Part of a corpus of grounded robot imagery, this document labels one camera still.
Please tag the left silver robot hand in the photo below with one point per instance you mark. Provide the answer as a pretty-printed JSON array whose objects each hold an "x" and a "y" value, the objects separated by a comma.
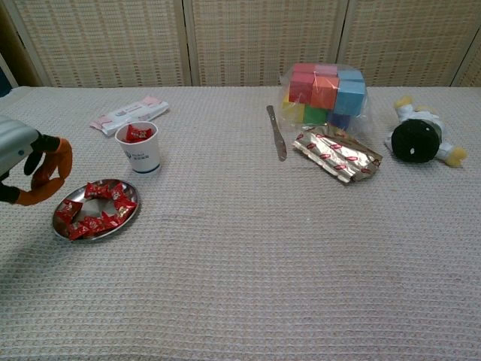
[{"x": 15, "y": 143}]

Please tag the metal bowl of red candies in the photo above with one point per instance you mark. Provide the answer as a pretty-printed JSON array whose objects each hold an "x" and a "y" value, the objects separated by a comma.
[{"x": 94, "y": 207}]

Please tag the white paper cup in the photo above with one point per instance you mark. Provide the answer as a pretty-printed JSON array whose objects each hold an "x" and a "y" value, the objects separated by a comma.
[{"x": 144, "y": 158}]

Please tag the brown wooden board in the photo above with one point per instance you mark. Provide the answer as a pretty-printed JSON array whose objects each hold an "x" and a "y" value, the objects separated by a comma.
[{"x": 15, "y": 49}]

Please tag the pink white wet wipes pack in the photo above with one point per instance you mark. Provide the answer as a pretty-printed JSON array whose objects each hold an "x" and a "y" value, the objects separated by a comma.
[{"x": 127, "y": 113}]

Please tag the bamboo folding screen panel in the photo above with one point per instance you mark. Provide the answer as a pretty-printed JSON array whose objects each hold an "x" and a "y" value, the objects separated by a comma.
[
  {"x": 471, "y": 71},
  {"x": 263, "y": 41},
  {"x": 406, "y": 41},
  {"x": 105, "y": 41}
]

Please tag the beige waffle tablecloth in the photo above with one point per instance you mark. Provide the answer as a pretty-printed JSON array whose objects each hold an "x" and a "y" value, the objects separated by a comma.
[{"x": 240, "y": 263}]

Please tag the metal butter knife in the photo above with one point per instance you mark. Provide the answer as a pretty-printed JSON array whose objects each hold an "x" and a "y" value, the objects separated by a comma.
[{"x": 277, "y": 135}]

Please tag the yellow cube block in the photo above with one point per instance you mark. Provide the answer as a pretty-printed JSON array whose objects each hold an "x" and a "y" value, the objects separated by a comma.
[{"x": 293, "y": 112}]

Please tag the red cube block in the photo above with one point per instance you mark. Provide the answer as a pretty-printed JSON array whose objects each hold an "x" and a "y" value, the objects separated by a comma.
[
  {"x": 300, "y": 88},
  {"x": 305, "y": 68}
]

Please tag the green cube block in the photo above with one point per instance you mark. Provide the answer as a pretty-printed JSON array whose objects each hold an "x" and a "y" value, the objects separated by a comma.
[{"x": 316, "y": 116}]

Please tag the orange cube block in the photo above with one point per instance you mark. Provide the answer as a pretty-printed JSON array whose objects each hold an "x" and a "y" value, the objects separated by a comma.
[{"x": 325, "y": 94}]

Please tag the pink cube block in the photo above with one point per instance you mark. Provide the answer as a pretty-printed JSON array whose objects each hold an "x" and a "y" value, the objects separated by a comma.
[{"x": 326, "y": 70}]

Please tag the gold foil snack wrapper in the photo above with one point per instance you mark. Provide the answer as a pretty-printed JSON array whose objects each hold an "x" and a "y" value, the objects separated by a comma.
[{"x": 338, "y": 154}]

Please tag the dark blue cube block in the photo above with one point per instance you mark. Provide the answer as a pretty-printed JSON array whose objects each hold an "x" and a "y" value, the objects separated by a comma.
[{"x": 339, "y": 120}]

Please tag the light blue cube block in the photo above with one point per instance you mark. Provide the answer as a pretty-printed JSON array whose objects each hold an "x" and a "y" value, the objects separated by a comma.
[
  {"x": 350, "y": 98},
  {"x": 350, "y": 76}
]

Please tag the clear plastic bag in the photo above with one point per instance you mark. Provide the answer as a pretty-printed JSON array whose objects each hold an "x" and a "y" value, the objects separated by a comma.
[{"x": 362, "y": 122}]

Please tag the black-headed plush doll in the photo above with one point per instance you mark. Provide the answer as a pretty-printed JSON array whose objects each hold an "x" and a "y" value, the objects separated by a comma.
[{"x": 413, "y": 141}]

